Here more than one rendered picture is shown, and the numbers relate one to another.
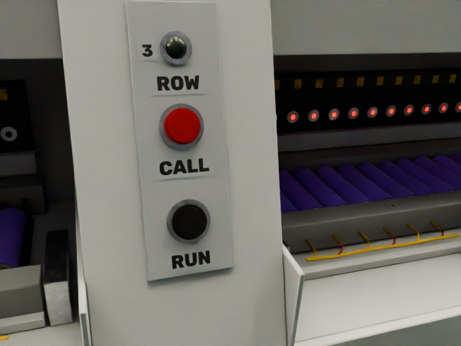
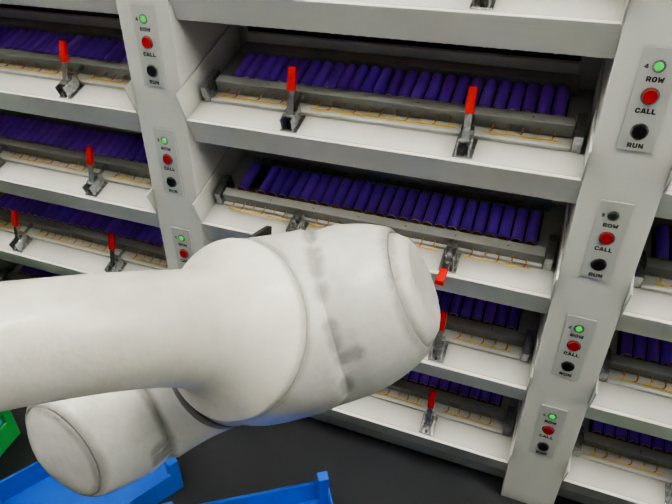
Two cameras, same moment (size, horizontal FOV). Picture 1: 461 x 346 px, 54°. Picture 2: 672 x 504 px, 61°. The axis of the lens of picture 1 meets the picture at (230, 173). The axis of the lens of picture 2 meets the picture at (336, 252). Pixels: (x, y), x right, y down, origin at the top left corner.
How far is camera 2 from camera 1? 68 cm
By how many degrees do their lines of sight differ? 45
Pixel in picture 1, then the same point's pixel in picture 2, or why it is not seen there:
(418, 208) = not seen: outside the picture
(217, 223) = (608, 268)
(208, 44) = (626, 216)
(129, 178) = (583, 246)
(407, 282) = not seen: outside the picture
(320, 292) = (651, 298)
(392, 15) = not seen: outside the picture
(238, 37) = (639, 216)
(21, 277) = (538, 251)
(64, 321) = (547, 269)
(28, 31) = (567, 196)
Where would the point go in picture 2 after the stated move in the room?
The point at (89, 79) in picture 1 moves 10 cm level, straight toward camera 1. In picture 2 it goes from (581, 218) to (576, 256)
